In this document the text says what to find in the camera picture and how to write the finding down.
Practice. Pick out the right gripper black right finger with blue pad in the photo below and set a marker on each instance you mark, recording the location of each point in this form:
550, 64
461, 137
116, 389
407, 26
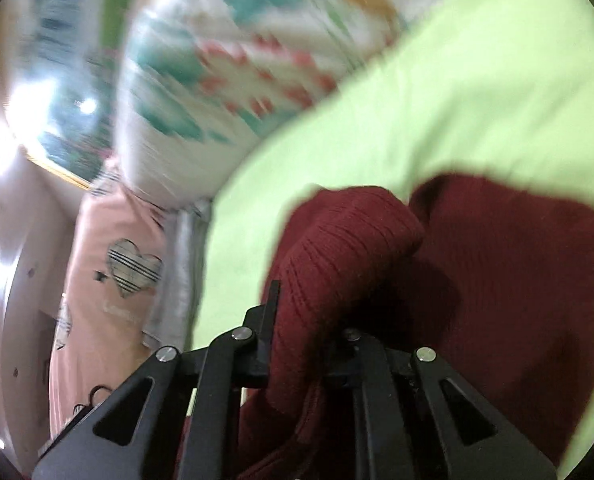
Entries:
410, 415

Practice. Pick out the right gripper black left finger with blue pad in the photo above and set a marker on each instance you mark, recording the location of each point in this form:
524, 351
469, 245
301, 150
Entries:
176, 417

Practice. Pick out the dark red knit sweater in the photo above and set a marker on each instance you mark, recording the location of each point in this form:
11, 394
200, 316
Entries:
427, 284

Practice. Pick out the grey folded cloth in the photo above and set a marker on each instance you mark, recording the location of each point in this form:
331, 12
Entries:
178, 293

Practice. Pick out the pink heart pattern pillow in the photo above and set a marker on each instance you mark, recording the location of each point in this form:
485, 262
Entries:
115, 265

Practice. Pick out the white curved headboard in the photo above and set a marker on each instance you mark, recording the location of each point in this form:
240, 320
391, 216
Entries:
35, 241

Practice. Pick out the light green bed sheet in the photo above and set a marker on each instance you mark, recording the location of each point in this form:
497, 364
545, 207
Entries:
485, 115

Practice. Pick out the framed landscape painting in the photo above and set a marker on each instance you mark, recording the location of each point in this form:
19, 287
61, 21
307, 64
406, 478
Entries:
62, 62

